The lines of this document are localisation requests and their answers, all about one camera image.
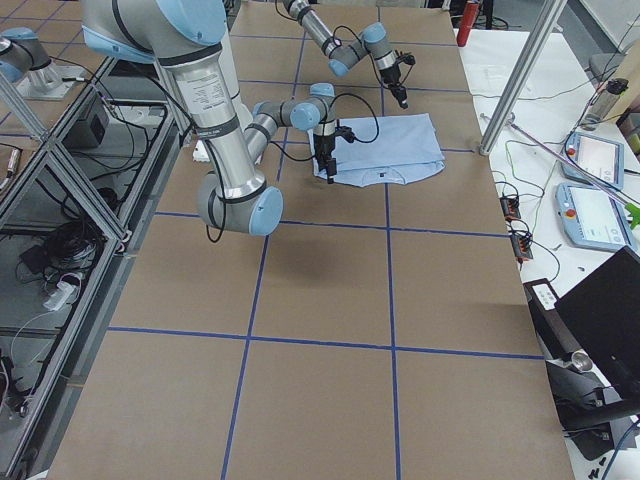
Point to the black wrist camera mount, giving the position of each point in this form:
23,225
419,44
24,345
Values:
405,58
346,133

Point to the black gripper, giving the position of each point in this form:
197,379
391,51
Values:
391,77
323,147

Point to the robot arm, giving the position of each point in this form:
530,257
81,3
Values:
186,39
344,48

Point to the red cylinder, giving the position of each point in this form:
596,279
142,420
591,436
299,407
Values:
467,21

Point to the near blue teach pendant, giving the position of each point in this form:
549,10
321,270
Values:
591,219

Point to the far blue teach pendant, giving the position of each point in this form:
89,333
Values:
601,157

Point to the blue teach pendant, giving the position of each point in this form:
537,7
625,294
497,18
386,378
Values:
591,219
601,157

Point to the black laptop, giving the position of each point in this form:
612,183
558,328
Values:
602,313

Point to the grabber stick with green handle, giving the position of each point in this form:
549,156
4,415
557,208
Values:
628,204

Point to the light blue t-shirt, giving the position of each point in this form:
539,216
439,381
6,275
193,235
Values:
406,150

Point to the aluminium frame post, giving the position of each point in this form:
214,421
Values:
535,42

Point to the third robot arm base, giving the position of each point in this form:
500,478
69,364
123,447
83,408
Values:
26,63

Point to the black device with silver knob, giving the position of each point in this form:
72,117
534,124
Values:
590,411

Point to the aluminium side frame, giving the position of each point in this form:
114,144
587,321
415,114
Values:
80,179

